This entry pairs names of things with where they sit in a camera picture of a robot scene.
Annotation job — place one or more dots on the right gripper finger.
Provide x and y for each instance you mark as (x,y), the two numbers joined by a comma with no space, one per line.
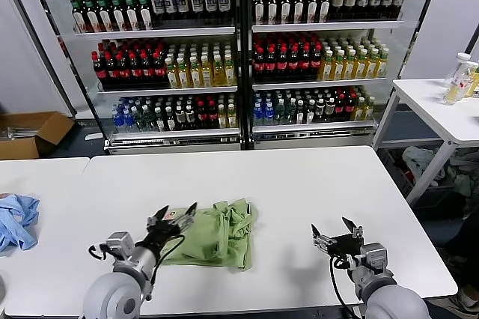
(356,231)
(322,241)

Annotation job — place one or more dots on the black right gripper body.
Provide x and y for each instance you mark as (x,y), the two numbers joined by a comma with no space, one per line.
(346,246)

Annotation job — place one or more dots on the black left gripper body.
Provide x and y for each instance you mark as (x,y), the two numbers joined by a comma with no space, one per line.
(161,234)

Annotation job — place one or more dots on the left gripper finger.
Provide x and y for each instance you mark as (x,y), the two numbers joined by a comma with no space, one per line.
(187,218)
(157,218)

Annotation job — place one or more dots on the light green polo shirt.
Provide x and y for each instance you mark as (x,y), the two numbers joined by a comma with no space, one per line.
(209,240)

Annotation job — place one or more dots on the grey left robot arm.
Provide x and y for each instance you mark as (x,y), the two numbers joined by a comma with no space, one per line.
(112,293)

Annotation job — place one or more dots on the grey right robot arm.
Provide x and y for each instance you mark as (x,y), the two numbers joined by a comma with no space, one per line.
(393,300)

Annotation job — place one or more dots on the dark laundry basket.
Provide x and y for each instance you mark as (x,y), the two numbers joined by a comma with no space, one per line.
(393,169)

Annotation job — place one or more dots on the glass drinks display cabinet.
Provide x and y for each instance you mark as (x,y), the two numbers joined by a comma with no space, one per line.
(172,145)
(314,139)

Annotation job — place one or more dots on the white metal shelf board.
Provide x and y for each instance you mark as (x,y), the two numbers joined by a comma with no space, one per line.
(318,83)
(168,90)
(172,133)
(325,25)
(314,127)
(157,31)

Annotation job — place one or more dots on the white grey garment pile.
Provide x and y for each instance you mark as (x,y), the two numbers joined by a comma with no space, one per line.
(419,160)

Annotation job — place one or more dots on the small dark white cap bottle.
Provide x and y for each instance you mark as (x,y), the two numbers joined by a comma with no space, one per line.
(160,120)
(310,112)
(180,119)
(191,118)
(170,120)
(330,108)
(320,109)
(300,113)

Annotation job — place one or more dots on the small green water bottle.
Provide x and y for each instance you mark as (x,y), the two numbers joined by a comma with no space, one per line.
(290,114)
(139,120)
(280,114)
(150,120)

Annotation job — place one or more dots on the small blue drink bottle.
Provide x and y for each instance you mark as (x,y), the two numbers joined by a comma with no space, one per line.
(128,120)
(257,115)
(117,120)
(269,114)

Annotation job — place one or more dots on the small red cap cola bottle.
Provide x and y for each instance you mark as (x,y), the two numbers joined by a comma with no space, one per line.
(340,107)
(201,117)
(350,106)
(212,117)

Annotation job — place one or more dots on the small white floor object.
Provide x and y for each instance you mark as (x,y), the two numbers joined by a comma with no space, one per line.
(93,136)

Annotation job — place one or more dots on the small yellow juice bottle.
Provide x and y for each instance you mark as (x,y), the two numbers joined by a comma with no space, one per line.
(359,109)
(369,108)
(222,118)
(232,118)

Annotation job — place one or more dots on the pale green garment pile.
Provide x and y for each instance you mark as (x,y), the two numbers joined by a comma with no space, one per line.
(464,180)

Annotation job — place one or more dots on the grey sneaker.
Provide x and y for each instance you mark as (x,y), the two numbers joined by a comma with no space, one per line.
(467,300)

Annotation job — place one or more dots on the crumpled light blue cloth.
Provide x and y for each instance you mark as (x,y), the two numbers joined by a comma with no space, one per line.
(18,221)

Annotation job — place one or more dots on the open brown cardboard box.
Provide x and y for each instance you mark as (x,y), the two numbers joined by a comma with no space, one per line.
(52,128)

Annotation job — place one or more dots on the white side table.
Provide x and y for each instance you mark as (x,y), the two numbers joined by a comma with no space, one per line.
(430,102)

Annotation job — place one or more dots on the silver metal parts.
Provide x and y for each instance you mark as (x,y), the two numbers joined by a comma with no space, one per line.
(15,133)

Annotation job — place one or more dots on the clear bottle white cap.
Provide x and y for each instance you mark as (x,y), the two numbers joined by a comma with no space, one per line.
(454,79)

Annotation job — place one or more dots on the black framed glass door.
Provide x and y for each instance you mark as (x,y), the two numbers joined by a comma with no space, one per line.
(64,49)
(409,49)

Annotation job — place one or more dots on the green cap dark drink bottle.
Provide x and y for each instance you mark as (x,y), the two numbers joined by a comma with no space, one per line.
(104,14)
(285,8)
(298,8)
(144,12)
(312,7)
(91,15)
(117,13)
(78,15)
(131,12)
(325,6)
(272,8)
(258,8)

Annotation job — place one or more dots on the white cap beige label bottle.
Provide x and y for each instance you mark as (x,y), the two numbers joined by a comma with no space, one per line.
(338,0)
(351,0)

